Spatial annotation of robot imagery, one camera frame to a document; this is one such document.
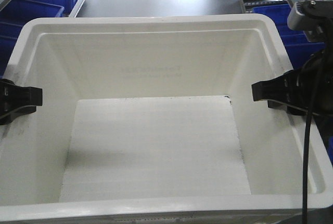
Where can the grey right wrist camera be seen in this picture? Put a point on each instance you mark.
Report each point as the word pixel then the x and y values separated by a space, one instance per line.
pixel 307 15

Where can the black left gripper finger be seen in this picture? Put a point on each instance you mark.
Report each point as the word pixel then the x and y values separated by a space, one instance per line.
pixel 17 101

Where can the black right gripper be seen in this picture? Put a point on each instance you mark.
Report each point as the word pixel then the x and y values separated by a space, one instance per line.
pixel 314 78

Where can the white translucent plastic tote bin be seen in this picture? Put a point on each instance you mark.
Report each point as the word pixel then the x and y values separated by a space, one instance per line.
pixel 148 120

